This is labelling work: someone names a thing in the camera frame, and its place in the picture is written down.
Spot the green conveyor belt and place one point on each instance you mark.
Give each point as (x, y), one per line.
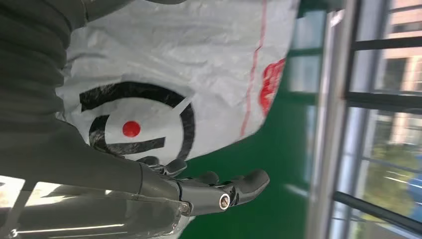
(283, 158)

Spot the aluminium conveyor frame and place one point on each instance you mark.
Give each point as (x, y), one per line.
(329, 132)

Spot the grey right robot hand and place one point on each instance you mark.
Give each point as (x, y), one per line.
(99, 184)

